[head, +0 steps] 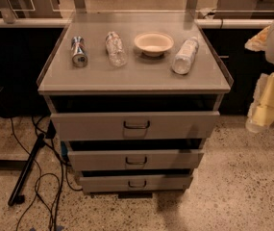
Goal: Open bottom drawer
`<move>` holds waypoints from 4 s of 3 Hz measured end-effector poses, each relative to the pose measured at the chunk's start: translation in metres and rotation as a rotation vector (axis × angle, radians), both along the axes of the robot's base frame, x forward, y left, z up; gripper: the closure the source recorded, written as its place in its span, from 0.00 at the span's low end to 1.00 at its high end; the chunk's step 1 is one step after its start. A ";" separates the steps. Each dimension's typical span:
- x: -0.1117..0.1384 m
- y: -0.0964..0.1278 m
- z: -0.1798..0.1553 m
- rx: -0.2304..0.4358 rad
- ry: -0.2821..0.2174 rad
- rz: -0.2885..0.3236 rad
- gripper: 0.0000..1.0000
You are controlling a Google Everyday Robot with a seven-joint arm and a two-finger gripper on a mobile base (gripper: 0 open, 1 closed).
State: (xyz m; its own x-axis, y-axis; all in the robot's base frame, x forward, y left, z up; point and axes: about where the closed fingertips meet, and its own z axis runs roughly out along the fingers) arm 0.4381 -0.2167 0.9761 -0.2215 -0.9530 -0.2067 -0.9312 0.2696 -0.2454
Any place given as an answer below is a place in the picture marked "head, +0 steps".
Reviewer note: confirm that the blue silver soda can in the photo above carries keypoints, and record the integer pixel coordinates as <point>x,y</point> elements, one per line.
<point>78,52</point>

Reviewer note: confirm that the white counter rail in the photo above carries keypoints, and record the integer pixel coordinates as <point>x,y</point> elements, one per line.
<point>203,23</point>

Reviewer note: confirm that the beige paper bowl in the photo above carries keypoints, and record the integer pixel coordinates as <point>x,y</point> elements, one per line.
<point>153,44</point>

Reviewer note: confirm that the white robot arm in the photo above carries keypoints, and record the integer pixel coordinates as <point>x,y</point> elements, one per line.
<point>263,41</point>

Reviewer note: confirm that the clear crumpled plastic bottle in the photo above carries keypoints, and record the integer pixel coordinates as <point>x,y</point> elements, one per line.
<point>115,49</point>

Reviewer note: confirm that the grey middle drawer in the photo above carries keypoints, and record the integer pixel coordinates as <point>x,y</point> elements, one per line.
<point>123,155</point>

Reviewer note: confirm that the black floor bar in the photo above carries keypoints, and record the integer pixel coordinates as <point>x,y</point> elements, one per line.
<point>15,196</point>

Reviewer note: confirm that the grey top drawer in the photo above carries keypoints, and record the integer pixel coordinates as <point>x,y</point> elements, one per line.
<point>133,117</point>

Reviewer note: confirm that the grey bottom drawer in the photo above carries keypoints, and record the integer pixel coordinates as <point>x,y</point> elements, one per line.
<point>135,180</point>

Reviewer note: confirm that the grey drawer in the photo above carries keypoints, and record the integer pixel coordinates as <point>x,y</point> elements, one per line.
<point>133,117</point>
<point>135,180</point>
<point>123,155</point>

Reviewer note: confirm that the grey drawer cabinet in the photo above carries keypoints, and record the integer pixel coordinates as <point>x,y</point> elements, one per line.
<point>141,74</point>

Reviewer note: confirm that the white labelled plastic bottle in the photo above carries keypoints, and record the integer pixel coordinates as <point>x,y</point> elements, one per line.
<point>185,57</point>

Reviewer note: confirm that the black power adapter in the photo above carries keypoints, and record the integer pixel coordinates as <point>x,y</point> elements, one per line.
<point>51,131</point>

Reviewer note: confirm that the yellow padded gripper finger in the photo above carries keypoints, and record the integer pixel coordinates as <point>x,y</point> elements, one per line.
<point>261,112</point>

